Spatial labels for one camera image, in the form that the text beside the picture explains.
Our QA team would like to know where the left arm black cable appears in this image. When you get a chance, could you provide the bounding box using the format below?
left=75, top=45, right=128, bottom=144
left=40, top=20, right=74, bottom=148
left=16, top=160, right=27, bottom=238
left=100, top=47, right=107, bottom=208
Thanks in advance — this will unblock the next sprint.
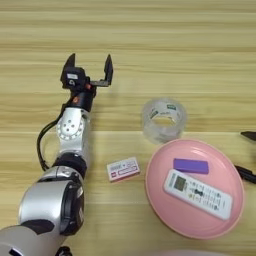
left=36, top=99, right=73, bottom=256

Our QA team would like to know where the small pink white box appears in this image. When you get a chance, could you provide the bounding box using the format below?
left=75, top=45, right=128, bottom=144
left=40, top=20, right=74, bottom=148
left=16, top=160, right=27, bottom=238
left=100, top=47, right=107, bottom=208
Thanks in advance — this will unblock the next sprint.
left=106, top=156, right=141, bottom=183

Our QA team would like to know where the left gripper labelled black box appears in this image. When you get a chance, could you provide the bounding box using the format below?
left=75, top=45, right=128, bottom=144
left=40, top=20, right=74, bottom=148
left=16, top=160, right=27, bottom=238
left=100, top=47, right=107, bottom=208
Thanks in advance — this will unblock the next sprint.
left=59, top=65, right=87, bottom=91

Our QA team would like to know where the purple rectangular block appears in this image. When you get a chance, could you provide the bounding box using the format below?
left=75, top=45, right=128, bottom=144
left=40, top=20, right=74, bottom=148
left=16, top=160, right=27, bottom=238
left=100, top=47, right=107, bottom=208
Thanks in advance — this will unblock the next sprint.
left=172, top=158, right=210, bottom=175

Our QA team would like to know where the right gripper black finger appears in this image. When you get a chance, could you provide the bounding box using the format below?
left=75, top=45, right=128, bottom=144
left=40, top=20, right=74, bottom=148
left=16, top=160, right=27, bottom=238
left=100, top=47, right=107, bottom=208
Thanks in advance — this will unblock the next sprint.
left=234, top=164, right=256, bottom=185
left=240, top=131, right=256, bottom=142

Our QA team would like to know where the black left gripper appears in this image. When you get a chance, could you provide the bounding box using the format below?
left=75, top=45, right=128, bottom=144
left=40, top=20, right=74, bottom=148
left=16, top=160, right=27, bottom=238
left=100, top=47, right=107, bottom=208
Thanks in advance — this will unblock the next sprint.
left=63, top=53, right=114, bottom=113

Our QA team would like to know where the white remote control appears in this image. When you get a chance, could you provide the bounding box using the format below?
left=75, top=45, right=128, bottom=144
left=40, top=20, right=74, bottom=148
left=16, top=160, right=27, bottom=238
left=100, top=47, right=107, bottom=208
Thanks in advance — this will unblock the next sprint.
left=162, top=168, right=234, bottom=221

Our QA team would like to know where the clear adhesive tape roll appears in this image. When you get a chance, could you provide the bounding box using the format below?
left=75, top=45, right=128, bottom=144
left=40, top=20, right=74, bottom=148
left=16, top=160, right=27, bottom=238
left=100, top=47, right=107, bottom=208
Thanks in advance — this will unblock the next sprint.
left=142, top=97, right=188, bottom=145

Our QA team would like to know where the pink round plate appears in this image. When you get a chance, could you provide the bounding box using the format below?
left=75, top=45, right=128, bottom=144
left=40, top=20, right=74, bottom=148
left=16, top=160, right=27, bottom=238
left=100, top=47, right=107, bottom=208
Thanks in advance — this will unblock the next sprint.
left=145, top=138, right=246, bottom=240

